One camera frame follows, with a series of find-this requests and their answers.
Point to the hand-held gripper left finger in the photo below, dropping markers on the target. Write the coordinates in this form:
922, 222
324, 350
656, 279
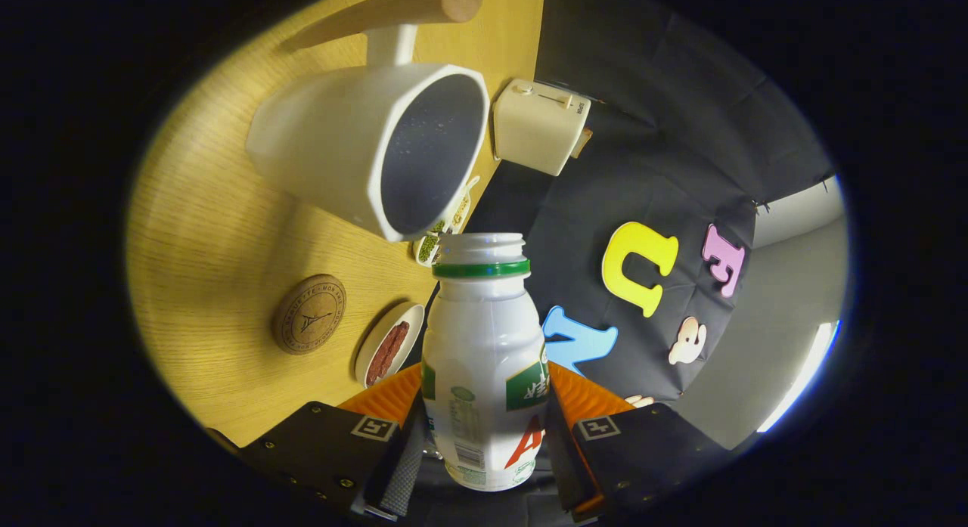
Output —
397, 474

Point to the round white plate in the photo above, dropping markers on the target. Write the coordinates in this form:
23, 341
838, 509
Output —
370, 353

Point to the round wooden coaster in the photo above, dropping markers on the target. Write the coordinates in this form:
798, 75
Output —
308, 315

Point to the black backdrop cloth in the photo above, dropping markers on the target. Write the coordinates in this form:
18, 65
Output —
643, 134

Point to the white divided bean dish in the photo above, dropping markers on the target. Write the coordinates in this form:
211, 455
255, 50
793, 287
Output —
429, 246

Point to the wooden table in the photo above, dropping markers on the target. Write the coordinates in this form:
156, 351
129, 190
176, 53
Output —
204, 247

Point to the white juice bottle green label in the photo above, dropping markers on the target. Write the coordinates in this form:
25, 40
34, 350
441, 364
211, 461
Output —
484, 338

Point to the toast slice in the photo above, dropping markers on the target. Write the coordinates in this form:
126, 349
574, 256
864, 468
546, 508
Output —
582, 143

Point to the dark red food slices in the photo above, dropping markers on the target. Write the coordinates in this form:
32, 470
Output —
387, 351

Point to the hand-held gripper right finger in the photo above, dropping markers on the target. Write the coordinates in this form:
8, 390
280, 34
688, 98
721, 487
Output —
563, 466

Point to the cream toaster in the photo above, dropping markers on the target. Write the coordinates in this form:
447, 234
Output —
533, 126

